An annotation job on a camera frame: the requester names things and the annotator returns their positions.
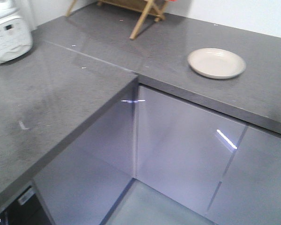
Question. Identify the glossy grey corner cabinet door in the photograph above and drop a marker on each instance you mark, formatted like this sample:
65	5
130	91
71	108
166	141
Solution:
183	149

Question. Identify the wooden folding rack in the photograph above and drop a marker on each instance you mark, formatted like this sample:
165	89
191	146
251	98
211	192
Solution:
154	8

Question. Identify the glossy grey right cabinet door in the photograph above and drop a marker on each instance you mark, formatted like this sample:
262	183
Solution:
250	193

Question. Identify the white rice cooker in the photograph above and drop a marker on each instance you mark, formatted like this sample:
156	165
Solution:
15	34

